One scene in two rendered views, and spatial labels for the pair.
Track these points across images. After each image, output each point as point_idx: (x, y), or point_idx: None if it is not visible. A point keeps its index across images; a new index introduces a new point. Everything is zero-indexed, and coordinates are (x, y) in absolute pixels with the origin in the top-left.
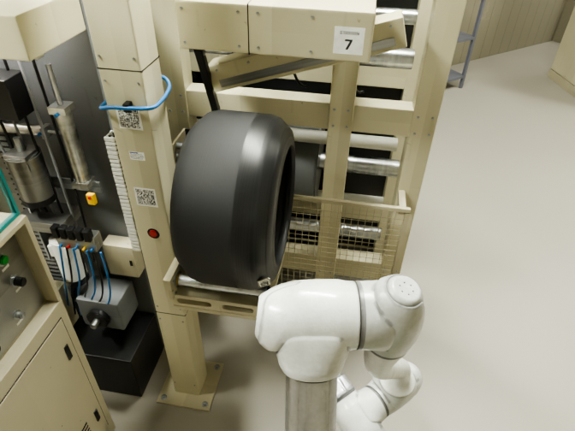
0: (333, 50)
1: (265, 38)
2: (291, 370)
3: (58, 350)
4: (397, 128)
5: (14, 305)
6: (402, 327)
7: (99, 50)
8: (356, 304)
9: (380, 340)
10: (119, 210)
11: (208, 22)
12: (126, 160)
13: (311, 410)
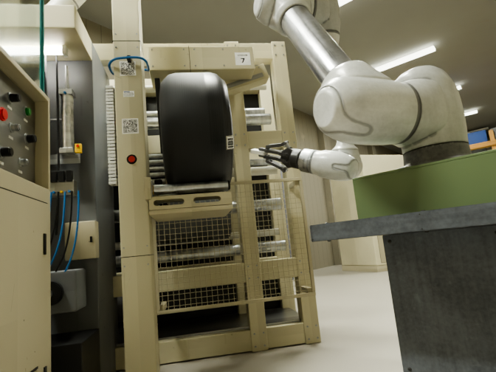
0: (235, 63)
1: (199, 60)
2: (286, 0)
3: (40, 227)
4: (275, 142)
5: (21, 153)
6: None
7: (116, 31)
8: None
9: (323, 0)
10: (85, 195)
11: (167, 55)
12: (119, 98)
13: (305, 12)
